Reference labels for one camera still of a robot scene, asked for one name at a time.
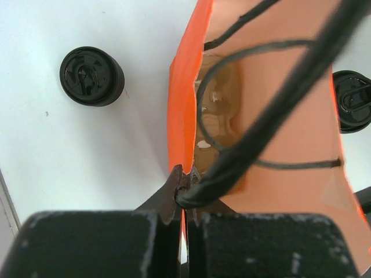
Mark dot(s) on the brown pulp cup carrier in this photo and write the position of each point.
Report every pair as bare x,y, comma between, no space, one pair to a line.
220,103

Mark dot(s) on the aluminium frame rail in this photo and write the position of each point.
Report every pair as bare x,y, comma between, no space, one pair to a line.
9,207

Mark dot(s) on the orange paper bag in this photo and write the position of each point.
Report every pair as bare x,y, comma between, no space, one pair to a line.
289,113

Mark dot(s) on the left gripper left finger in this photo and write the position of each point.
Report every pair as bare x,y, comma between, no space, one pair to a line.
95,244

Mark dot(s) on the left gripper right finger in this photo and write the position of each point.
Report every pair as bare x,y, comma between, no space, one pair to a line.
269,245

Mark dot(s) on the black plastic cup lid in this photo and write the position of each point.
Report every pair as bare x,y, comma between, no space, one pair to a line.
352,91

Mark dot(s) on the stack of black lids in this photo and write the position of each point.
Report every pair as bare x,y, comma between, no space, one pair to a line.
91,77

